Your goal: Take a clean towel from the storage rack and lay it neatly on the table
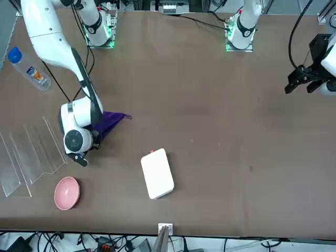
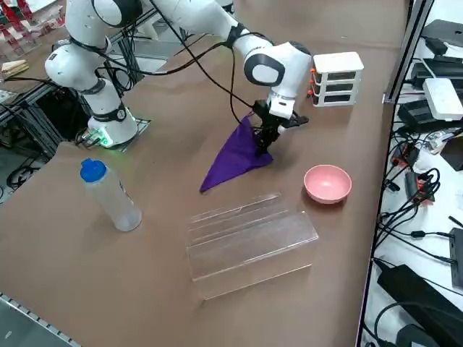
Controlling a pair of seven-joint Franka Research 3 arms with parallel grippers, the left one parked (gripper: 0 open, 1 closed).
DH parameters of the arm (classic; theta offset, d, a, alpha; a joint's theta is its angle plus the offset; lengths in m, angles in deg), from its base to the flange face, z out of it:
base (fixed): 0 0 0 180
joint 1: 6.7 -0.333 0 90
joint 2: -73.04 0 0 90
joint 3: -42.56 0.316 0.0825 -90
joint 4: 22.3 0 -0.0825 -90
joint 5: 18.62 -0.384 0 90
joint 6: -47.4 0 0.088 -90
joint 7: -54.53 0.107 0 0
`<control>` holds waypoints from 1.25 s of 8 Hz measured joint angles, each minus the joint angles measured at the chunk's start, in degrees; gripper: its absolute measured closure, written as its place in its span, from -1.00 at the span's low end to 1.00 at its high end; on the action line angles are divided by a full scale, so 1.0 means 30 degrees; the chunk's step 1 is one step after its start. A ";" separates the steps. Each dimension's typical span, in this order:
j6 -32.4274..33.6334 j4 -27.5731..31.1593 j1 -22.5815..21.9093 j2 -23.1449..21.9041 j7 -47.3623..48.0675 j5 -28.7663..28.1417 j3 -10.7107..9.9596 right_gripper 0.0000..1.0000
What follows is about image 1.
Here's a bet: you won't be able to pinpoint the clear acrylic stepped rack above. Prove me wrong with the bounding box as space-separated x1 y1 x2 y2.
0 117 69 198

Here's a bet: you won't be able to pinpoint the white drawer box orange handles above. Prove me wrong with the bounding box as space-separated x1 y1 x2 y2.
140 148 175 200

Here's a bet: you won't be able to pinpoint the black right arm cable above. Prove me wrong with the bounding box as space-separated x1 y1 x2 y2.
41 5 96 103

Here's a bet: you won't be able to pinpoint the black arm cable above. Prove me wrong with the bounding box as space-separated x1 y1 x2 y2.
288 0 314 69
41 5 96 103

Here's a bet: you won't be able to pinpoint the pink bowl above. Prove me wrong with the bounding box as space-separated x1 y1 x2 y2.
54 176 81 211

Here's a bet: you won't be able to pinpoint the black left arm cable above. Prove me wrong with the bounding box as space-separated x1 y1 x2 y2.
288 0 314 69

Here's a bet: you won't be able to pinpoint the black base cable on table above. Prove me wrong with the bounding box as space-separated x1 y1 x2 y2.
180 12 229 30

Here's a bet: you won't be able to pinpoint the aluminium frame profile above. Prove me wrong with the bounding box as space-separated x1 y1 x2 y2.
317 0 336 25

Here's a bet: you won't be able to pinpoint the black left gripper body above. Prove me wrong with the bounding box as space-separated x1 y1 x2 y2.
306 33 332 70

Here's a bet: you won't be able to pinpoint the black device with orange buttons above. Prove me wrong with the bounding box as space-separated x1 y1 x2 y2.
94 236 117 252

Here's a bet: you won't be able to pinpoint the grey power adapter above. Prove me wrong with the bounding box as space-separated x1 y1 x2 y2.
135 239 152 252

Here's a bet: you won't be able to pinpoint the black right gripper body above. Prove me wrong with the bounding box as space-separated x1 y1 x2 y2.
67 153 88 168

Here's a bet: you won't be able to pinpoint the purple towel with loop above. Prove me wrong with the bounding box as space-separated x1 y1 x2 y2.
90 111 133 143

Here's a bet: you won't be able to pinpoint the white power strip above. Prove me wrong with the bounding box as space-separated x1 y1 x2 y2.
159 3 190 14

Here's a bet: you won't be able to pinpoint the grey aluminium post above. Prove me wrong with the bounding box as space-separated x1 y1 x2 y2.
152 226 170 252

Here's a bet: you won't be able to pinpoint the clear plastic bottle blue cap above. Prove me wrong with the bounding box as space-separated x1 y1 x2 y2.
7 46 52 92

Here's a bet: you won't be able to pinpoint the black power adapter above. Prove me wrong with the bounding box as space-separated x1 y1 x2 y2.
5 236 33 252

